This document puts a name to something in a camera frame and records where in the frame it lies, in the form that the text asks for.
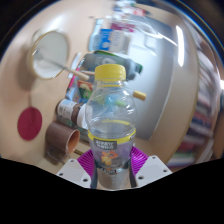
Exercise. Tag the clear yellow-capped drink bottle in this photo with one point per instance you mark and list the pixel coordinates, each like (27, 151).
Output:
(110, 133)

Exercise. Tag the under-shelf light strip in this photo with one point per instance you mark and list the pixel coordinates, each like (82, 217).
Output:
(180, 46)

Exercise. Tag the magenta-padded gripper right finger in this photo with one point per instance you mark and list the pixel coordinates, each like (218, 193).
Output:
(153, 170)

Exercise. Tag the blue and white box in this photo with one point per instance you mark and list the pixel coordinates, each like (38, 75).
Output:
(110, 38)

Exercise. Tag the cream ceramic cup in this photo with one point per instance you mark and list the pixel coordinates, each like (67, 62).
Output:
(50, 50)

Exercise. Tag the wooden shelf unit with books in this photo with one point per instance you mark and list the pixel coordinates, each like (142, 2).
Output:
(200, 126)

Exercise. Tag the brown mug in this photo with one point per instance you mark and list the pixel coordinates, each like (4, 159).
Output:
(58, 135)

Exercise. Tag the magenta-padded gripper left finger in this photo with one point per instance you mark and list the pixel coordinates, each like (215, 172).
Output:
(75, 173)

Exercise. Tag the green bottle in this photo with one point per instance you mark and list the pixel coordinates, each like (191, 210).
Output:
(138, 68)

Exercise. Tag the flat round red coaster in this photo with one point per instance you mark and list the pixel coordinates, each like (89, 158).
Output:
(30, 123)

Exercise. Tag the grey shaker bottle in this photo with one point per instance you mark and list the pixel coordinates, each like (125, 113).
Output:
(110, 59)

